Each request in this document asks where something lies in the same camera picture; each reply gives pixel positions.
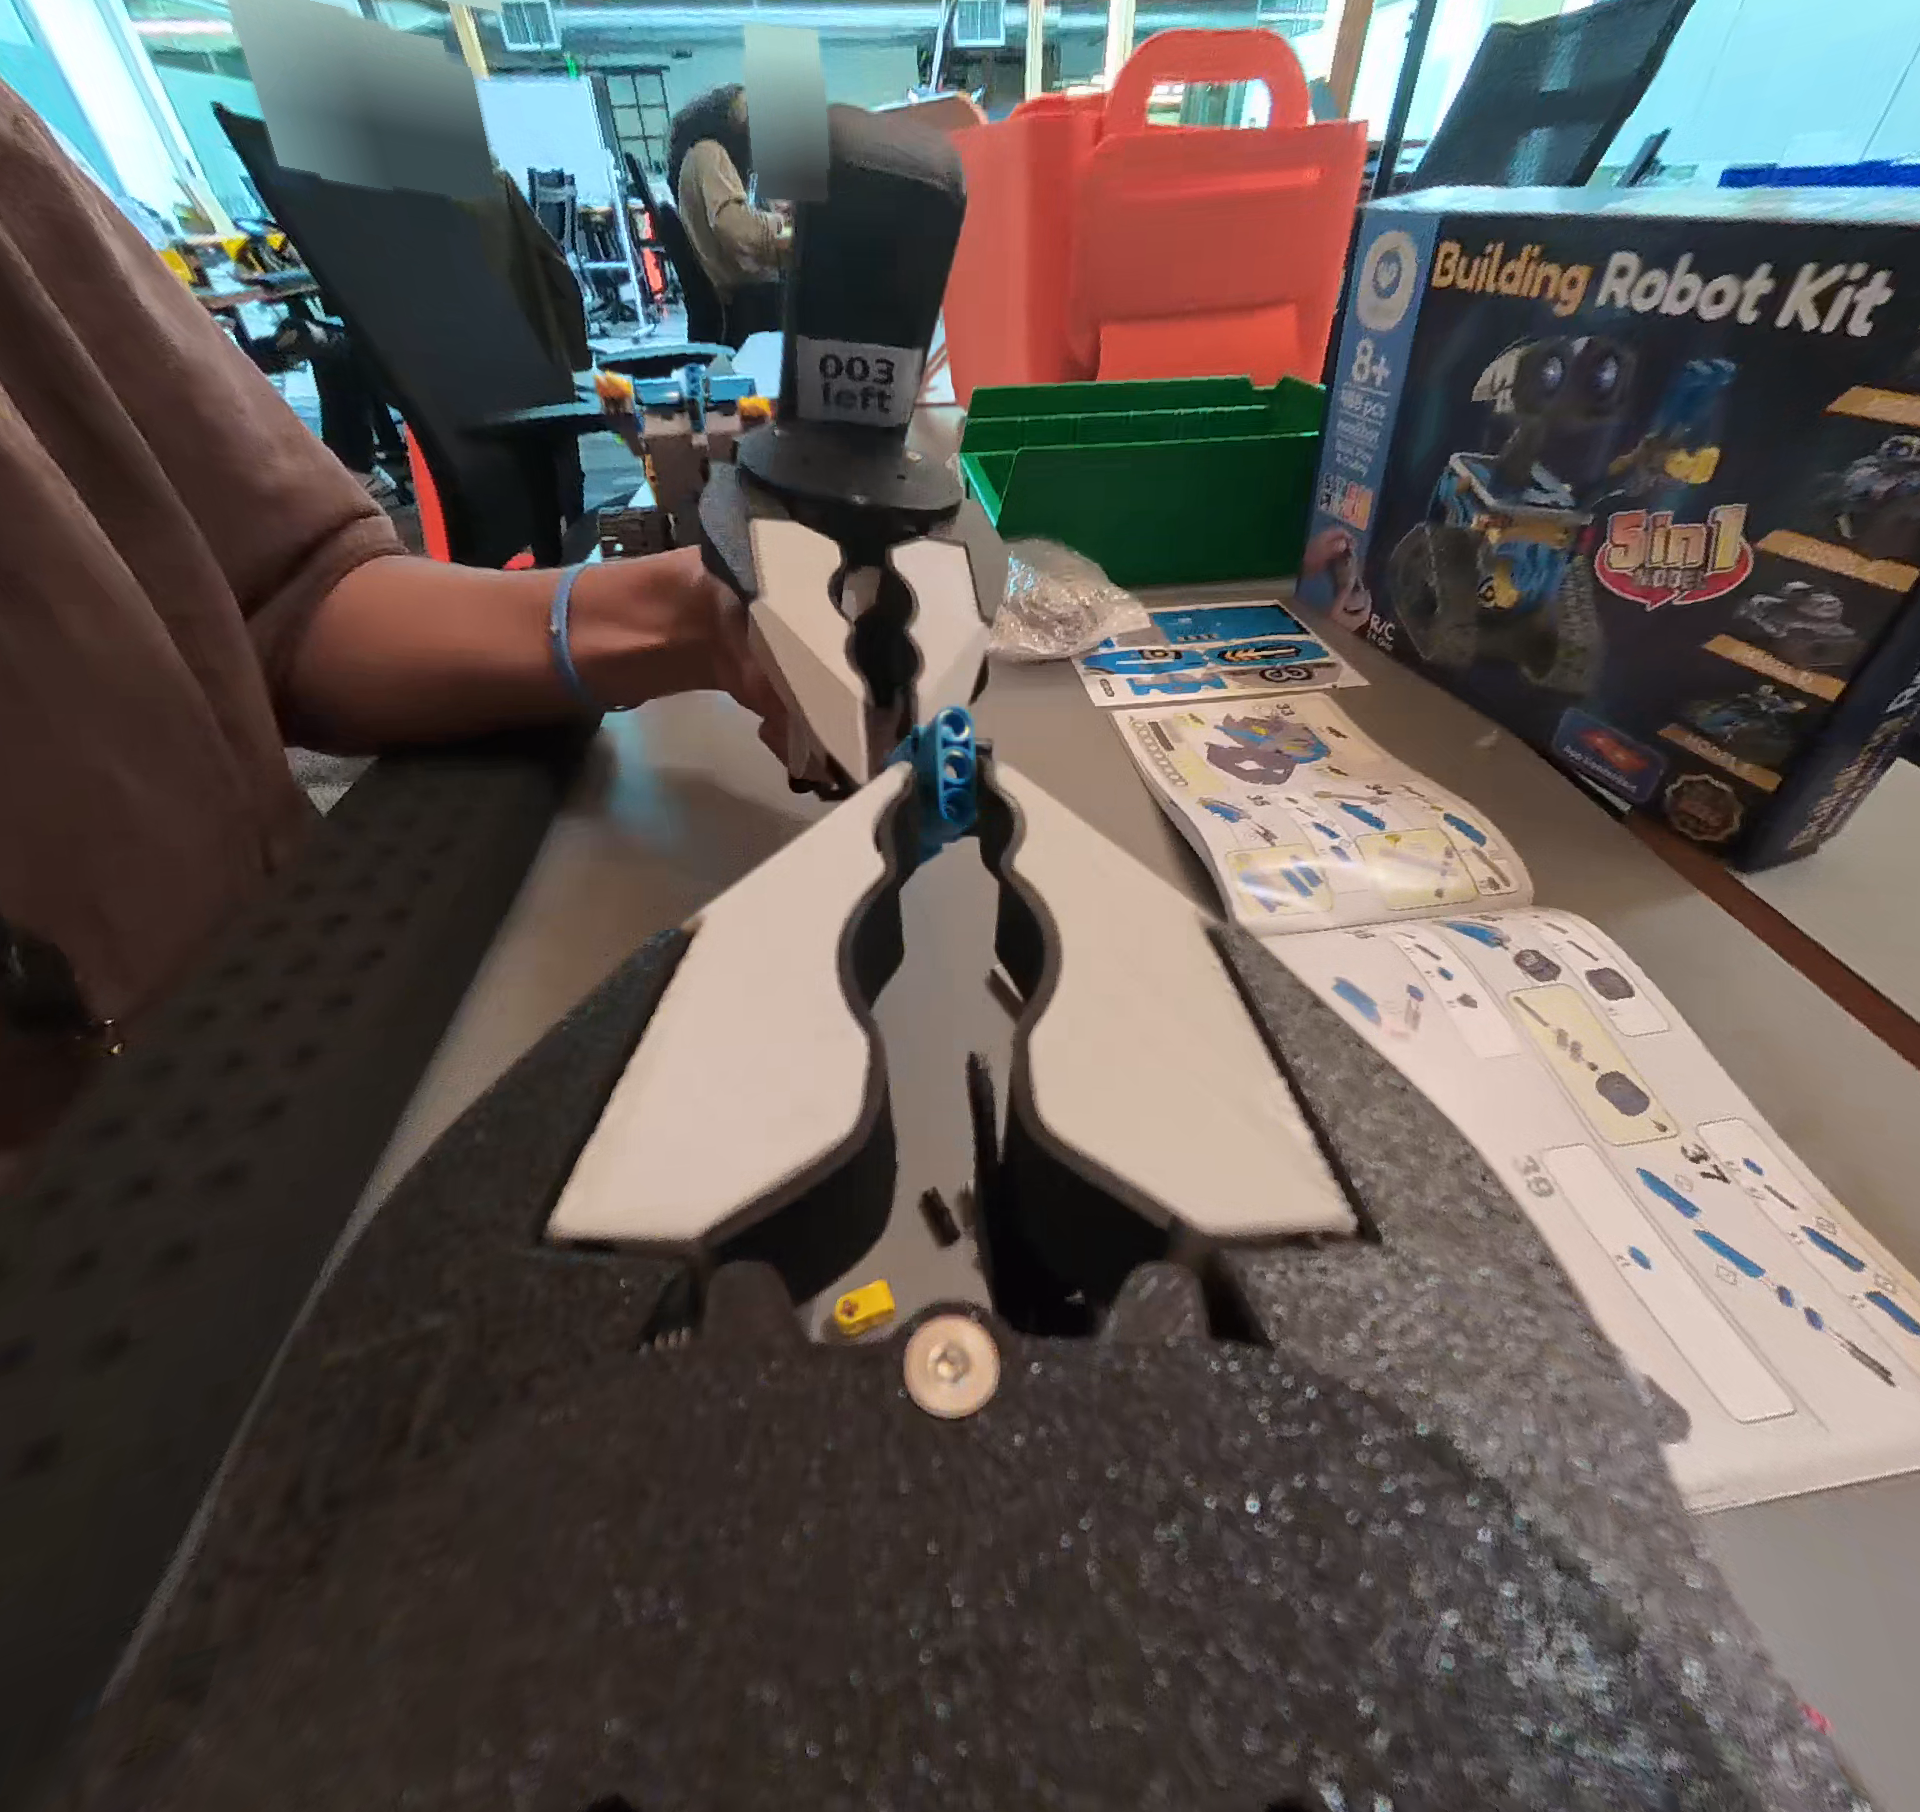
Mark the blue grey toy robot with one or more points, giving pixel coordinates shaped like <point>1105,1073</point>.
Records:
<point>692,447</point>

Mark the blue white printed sheet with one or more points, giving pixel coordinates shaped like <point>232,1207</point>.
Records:
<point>1214,659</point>

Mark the grey desk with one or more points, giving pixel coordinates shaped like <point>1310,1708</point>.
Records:
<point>931,972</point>

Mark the black mesh office chair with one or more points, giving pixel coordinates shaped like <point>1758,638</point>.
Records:
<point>1561,88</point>

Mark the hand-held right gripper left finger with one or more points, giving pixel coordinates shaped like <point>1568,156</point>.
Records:
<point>721,1092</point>

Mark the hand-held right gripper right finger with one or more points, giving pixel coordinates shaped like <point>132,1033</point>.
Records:
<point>1186,1092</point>

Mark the instruction booklet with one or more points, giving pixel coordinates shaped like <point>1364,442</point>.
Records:
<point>1575,1092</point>

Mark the person's left forearm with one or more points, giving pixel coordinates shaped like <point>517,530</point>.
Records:
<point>451,642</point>

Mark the black pin piece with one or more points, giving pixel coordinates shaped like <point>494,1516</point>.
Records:
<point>939,1213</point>

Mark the person's left hand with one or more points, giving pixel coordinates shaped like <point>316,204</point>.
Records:
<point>749,671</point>

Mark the toy set product box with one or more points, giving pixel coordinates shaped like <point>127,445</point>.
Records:
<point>1621,521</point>

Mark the green plastic bin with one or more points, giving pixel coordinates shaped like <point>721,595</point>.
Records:
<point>1153,493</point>

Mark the small bubble wrap bag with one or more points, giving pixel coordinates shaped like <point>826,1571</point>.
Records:
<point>1055,605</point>

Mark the blue wrist band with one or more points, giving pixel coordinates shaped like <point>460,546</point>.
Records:
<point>562,642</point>

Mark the blue block piece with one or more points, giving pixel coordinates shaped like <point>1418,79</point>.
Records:
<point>937,777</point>

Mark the small yellow connector piece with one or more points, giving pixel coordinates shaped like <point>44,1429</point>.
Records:
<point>865,1307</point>

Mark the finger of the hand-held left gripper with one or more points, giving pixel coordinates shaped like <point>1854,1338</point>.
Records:
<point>954,613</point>
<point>795,613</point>

